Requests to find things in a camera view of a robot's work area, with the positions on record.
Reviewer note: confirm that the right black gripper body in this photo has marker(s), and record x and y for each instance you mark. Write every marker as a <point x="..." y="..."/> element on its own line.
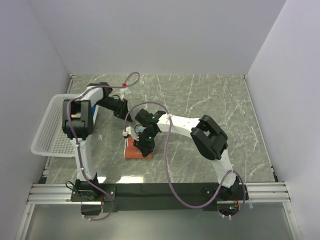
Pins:
<point x="147" y="138"/>

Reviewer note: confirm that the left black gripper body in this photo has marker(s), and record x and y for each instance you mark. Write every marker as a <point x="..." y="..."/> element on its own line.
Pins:
<point x="118" y="106"/>

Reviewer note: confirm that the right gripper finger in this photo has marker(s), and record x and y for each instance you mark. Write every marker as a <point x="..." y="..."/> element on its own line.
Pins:
<point x="139" y="145"/>
<point x="145" y="151"/>

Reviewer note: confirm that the brown orange bear towel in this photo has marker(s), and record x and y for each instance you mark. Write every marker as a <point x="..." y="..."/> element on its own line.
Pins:
<point x="133" y="153"/>

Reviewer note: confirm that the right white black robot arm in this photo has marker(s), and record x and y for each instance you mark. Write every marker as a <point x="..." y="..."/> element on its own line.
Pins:
<point x="208" y="137"/>

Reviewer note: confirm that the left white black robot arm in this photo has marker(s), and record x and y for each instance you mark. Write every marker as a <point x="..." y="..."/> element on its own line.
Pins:
<point x="86" y="184"/>

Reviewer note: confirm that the rolled blue towel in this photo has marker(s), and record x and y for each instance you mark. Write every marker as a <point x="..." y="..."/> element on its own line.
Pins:
<point x="94" y="113"/>

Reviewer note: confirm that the rolled beige towel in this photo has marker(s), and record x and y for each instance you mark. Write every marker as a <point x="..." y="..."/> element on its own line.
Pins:
<point x="76" y="115"/>

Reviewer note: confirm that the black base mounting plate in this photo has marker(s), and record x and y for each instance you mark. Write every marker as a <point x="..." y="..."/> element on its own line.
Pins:
<point x="151" y="196"/>

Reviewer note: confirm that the white plastic basket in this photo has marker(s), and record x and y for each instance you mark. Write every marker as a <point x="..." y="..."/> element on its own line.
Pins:
<point x="58" y="133"/>

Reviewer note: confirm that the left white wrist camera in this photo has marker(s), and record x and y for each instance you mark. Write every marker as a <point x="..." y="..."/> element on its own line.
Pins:
<point x="125" y="90"/>

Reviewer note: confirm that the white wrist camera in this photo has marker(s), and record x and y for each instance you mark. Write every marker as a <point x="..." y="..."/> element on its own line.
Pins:
<point x="129" y="132"/>
<point x="125" y="90"/>

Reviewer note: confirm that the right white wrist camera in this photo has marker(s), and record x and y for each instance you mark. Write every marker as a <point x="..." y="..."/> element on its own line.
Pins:
<point x="129" y="132"/>

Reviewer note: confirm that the aluminium rail frame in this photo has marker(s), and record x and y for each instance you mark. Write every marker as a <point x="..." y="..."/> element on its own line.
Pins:
<point x="223" y="97"/>

